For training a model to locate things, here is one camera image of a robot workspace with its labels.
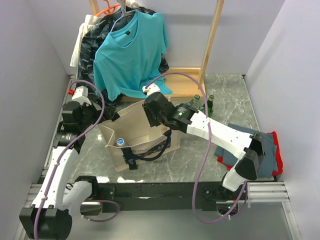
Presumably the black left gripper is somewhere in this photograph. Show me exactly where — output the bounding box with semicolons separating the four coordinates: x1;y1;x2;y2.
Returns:
78;96;116;130

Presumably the cream canvas tote bag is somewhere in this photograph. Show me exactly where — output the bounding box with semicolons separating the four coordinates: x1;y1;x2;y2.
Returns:
98;101;181;172

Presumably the green Perrier lemon bottle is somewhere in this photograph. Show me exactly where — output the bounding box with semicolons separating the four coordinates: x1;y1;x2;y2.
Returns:
207;95;215;118

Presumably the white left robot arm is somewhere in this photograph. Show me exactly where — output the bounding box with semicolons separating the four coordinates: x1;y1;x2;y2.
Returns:
19;97;116;240

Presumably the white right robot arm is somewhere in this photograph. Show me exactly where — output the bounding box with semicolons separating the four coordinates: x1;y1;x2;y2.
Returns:
143;92;266;199

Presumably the wooden clothes rack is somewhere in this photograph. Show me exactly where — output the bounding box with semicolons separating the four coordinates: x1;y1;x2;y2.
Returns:
88;0;225;101

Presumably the blue-cap water bottle labelled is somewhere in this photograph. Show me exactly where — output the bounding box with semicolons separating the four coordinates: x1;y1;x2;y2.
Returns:
115;137;129;148

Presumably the turquoise t-shirt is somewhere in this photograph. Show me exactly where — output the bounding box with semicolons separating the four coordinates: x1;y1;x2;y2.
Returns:
93;11;172;101

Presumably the dark leaf-print shirt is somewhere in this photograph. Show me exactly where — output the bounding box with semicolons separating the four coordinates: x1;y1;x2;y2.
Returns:
77;7;169;105

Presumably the cream hanging garment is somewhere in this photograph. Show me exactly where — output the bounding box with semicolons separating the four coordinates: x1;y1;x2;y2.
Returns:
69;14;102;68

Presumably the light blue clothes hanger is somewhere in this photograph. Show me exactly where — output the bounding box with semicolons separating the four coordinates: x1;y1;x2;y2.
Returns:
109;0;136;33

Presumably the orange clothes hanger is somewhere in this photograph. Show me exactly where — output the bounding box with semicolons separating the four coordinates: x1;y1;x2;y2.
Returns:
95;0;121;17

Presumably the folded grey-blue garment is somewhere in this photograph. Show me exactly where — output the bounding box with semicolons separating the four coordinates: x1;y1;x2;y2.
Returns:
228;123;279;180

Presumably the folded red garment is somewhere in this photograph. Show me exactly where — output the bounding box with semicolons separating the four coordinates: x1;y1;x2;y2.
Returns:
214;131;284;178

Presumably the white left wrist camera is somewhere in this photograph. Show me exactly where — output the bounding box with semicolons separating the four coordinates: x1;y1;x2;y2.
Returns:
68;86;92;106

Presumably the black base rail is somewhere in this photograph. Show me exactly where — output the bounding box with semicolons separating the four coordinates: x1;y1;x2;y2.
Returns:
69;181;248;212

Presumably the aluminium extrusion rail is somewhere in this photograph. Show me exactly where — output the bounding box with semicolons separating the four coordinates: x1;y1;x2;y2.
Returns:
247;181;290;203

